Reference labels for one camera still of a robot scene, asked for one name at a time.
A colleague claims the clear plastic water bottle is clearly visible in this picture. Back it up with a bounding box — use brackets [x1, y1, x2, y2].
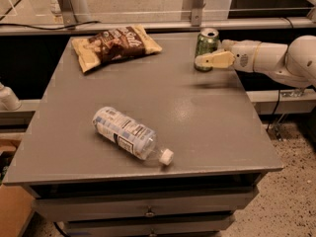
[92, 107, 174, 166]

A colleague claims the metal bracket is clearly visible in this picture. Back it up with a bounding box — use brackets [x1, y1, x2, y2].
[181, 0, 205, 27]
[57, 0, 76, 27]

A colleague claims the green soda can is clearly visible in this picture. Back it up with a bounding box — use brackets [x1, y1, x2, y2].
[195, 28, 219, 57]

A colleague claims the metal bracket centre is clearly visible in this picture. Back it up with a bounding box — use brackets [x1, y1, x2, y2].
[181, 0, 205, 27]

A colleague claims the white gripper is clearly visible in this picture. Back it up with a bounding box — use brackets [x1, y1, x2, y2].
[195, 39, 261, 73]

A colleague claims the grey drawer cabinet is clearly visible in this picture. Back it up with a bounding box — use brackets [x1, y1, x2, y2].
[4, 33, 282, 237]

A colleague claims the cardboard box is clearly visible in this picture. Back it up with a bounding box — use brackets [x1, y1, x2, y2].
[0, 138, 33, 237]

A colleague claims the brown chip bag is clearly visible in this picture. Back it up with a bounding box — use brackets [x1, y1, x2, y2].
[71, 25, 162, 72]

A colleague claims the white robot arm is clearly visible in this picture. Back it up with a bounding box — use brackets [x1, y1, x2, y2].
[195, 36, 316, 88]

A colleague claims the black cable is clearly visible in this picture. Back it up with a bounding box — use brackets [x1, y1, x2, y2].
[0, 20, 101, 31]

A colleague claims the white pipe at left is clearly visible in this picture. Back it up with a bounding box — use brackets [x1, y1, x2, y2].
[0, 83, 21, 111]

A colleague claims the metal bracket left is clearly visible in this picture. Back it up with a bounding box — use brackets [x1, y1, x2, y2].
[57, 0, 76, 27]

